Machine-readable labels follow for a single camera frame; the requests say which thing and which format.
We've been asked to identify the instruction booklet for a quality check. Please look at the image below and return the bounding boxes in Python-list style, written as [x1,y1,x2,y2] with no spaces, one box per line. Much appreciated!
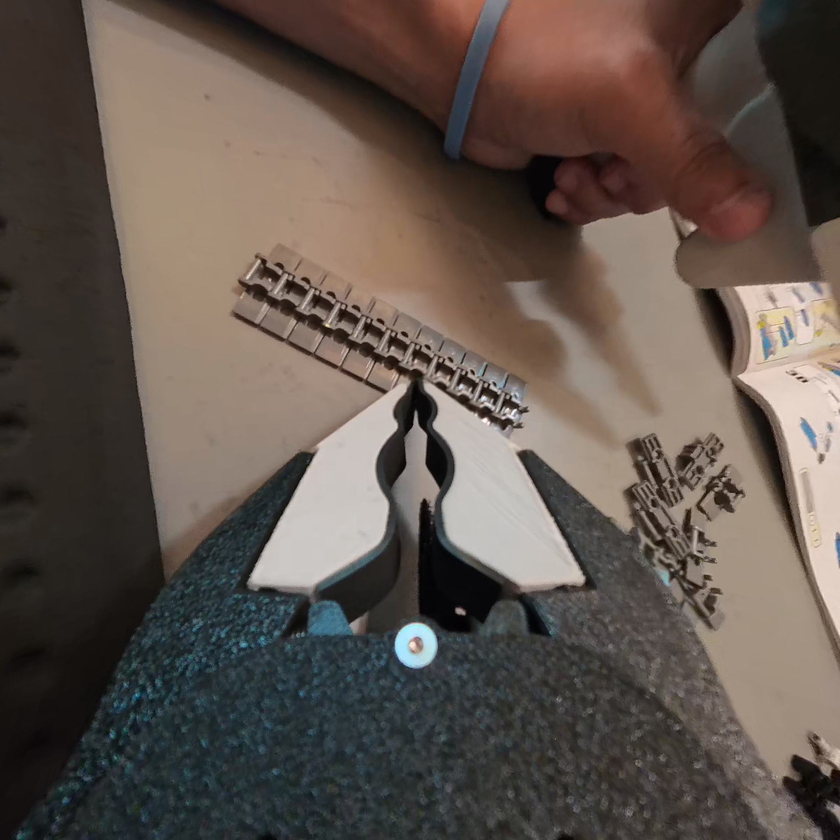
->
[715,281,840,651]

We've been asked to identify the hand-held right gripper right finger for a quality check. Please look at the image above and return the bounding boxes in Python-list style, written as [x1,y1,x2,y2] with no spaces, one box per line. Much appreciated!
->
[417,381,588,597]

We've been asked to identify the person's left hand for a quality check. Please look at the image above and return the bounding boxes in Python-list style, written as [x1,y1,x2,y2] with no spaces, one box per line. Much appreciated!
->
[462,0,774,242]

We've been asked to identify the assembled grey track chain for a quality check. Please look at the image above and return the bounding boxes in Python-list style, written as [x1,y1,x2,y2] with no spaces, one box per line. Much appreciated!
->
[231,244,530,439]

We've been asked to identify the grey desk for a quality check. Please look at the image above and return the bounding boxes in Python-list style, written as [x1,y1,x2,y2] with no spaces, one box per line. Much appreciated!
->
[82,0,840,840]

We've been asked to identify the pile of grey track links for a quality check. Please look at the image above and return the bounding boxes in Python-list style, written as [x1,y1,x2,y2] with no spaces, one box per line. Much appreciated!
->
[623,432,747,631]

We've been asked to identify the blue wristband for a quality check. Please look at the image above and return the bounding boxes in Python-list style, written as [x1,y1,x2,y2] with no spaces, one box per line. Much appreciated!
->
[444,0,513,160]

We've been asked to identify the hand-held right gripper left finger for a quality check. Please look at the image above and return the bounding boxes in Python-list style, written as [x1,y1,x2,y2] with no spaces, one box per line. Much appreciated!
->
[248,381,417,599]

